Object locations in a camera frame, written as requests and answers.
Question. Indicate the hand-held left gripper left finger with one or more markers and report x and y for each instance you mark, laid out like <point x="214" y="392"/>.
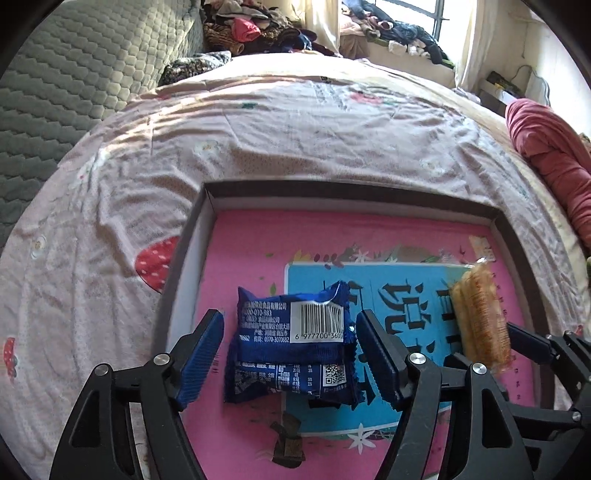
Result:
<point x="203" y="355"/>

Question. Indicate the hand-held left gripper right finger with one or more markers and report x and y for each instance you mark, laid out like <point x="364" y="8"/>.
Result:
<point x="374" y="350"/>

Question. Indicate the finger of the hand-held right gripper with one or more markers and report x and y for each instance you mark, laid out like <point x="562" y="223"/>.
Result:
<point x="531" y="344"/>
<point x="545" y="417"/>

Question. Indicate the clear rice cracker packet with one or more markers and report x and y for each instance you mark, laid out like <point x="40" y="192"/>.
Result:
<point x="480" y="314"/>

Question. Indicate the blue snack packet square code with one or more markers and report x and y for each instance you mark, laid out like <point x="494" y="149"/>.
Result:
<point x="277" y="378"/>

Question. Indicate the blue snack packet with barcode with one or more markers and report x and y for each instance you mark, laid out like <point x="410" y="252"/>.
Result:
<point x="277" y="332"/>

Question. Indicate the dark box tray pink bottom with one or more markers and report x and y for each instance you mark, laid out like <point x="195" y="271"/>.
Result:
<point x="249" y="240"/>

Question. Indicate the pink rolled blanket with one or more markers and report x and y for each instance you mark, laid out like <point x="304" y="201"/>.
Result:
<point x="545" y="143"/>

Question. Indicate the strawberry print bedspread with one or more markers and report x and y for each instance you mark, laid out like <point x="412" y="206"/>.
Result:
<point x="277" y="138"/>

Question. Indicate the white side table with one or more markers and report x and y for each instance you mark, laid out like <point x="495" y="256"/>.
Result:
<point x="496" y="99"/>

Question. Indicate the dark flat object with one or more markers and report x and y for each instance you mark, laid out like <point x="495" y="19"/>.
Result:
<point x="501" y="82"/>

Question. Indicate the dark patterned cloth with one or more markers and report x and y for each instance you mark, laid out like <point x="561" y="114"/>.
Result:
<point x="194" y="67"/>

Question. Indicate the grey quilted headboard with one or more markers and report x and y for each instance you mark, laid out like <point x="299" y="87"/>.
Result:
<point x="69" y="83"/>

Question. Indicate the pale pink cloth bundle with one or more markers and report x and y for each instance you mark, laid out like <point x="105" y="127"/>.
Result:
<point x="353" y="46"/>

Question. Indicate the cream curtain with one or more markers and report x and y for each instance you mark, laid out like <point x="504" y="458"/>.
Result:
<point x="323" y="18"/>
<point x="475" y="37"/>

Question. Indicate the clothes on window sill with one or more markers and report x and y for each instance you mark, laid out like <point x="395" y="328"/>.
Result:
<point x="406" y="32"/>

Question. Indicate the pile of mixed clothes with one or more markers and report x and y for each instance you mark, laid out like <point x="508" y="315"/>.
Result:
<point x="249" y="27"/>

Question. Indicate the window with dark frame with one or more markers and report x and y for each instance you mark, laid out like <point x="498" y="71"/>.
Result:
<point x="406" y="9"/>

